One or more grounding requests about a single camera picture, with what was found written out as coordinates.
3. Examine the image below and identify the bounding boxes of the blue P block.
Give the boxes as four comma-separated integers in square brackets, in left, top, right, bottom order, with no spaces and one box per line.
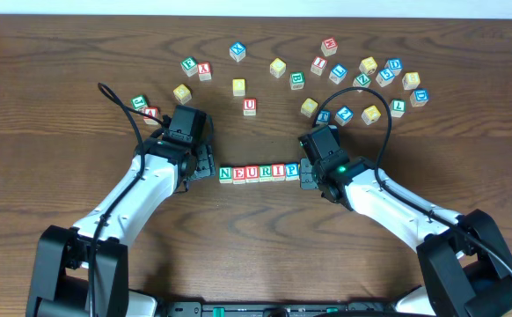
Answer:
[284,163,300,181]

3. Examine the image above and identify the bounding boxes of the green N block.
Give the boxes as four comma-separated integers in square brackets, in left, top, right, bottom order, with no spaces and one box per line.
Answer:
[218,166,233,184]

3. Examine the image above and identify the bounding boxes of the red i block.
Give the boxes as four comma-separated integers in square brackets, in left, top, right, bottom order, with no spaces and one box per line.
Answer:
[271,164,286,181]
[311,56,327,76]

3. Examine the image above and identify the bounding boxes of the red E block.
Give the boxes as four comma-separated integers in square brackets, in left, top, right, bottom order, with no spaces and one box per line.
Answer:
[232,166,246,184]

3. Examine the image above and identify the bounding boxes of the green R block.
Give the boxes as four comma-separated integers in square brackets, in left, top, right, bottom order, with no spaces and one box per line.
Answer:
[259,166,273,182]

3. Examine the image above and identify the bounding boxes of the red U block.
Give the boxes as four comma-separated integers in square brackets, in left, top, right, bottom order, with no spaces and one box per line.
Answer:
[245,166,260,183]
[243,98,257,116]

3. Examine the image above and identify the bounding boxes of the green B block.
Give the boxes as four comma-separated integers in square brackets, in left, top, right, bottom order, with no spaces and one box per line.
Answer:
[289,71,305,90]

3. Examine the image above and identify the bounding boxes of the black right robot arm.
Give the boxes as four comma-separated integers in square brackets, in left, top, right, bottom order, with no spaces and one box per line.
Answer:
[300,158,512,316]

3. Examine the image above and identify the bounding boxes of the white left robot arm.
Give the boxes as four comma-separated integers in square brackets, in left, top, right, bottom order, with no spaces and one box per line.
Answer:
[26,137,216,316]

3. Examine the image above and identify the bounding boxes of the blue T block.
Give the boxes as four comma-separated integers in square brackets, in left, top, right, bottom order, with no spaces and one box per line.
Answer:
[316,110,331,125]

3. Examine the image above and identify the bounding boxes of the red A block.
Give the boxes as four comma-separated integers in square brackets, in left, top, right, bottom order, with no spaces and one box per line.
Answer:
[143,107,159,125]

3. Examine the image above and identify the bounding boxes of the yellow block far left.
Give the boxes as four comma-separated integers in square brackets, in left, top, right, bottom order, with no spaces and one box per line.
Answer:
[173,84,192,105]

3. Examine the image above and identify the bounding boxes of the yellow block centre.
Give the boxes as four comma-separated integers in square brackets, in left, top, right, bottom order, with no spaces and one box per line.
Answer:
[301,98,318,118]

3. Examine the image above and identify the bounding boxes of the blue 2 block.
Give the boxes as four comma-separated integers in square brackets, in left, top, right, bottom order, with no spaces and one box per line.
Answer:
[334,106,354,126]

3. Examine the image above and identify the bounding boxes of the green J block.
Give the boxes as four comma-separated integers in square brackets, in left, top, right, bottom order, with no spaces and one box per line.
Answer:
[131,95,149,112]

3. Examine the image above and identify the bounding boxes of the yellow O block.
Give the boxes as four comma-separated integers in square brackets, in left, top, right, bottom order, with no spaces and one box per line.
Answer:
[232,78,246,97]

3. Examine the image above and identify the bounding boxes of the red Y block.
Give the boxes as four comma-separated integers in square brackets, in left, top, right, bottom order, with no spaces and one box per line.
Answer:
[197,62,212,81]

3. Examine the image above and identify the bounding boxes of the yellow pen picture block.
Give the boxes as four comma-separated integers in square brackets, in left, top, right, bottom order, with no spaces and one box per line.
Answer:
[362,105,381,125]

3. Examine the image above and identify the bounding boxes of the green F block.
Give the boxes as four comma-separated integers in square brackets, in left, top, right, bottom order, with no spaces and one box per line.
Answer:
[180,56,198,77]

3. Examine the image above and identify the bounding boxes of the blue L block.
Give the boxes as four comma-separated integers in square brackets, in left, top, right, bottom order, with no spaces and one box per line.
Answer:
[329,63,347,85]

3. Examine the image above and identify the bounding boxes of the green Z block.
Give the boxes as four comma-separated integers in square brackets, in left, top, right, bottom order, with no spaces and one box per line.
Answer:
[353,73,371,92]

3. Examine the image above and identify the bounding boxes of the green 7 block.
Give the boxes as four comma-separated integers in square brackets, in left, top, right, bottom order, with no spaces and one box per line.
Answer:
[390,99,406,118]

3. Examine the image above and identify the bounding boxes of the blue X block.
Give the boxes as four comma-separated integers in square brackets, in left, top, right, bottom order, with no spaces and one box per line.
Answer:
[230,41,246,63]

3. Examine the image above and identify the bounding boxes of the yellow block rear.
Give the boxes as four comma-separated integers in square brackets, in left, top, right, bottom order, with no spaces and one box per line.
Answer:
[270,57,287,78]

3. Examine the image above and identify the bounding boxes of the blue 5 block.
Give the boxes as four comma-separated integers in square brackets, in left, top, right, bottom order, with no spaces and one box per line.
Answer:
[376,68,395,87]

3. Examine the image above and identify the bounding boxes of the yellow monkey picture block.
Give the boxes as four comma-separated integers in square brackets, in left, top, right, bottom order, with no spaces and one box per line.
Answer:
[359,56,377,76]

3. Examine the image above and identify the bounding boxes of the red H block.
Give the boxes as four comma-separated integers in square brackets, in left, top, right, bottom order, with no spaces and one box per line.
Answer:
[321,37,338,57]

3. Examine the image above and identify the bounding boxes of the blue D block front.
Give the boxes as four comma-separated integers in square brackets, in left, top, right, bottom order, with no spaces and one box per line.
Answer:
[410,89,429,107]

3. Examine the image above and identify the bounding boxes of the blue d block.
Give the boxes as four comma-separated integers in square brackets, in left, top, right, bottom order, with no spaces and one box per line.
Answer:
[384,58,403,76]
[410,89,429,107]

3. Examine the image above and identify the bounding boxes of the yellow block right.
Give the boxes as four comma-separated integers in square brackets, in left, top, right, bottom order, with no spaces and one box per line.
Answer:
[402,72,421,91]

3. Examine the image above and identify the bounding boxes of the blue D block rear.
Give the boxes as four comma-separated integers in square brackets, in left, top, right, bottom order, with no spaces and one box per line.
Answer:
[384,58,403,76]

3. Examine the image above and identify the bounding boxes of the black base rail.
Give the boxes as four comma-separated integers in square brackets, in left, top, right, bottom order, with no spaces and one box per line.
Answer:
[119,288,398,317]

